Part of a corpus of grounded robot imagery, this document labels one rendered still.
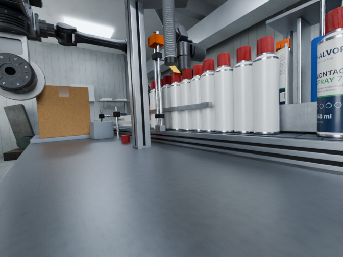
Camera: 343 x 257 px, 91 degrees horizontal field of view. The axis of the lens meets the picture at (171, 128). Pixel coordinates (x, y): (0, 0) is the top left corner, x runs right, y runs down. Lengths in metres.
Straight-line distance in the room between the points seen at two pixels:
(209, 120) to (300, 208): 0.33
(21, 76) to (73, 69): 6.29
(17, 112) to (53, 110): 5.59
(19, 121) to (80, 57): 2.83
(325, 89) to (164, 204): 0.31
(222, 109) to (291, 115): 0.15
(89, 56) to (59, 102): 6.34
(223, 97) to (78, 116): 0.83
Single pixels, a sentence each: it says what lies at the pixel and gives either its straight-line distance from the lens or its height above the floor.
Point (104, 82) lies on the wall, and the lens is 7.21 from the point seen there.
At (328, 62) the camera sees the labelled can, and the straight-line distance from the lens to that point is 0.38.
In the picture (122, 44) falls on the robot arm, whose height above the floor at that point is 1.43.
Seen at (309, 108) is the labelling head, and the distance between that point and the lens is 0.43.
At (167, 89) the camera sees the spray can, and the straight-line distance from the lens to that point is 0.65.
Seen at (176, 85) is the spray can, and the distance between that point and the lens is 0.61.
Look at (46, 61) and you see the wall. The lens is 7.23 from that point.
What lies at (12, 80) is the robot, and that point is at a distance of 0.92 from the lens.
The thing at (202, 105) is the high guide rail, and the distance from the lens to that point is 0.48.
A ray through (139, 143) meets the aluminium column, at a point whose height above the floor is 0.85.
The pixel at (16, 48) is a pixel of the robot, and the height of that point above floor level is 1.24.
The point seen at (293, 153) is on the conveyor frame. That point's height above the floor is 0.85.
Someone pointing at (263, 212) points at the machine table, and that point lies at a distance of 0.20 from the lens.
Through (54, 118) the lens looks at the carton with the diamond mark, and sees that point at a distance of 1.08.
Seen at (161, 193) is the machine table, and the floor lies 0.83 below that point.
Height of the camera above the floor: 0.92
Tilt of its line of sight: 4 degrees down
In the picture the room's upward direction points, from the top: 3 degrees counter-clockwise
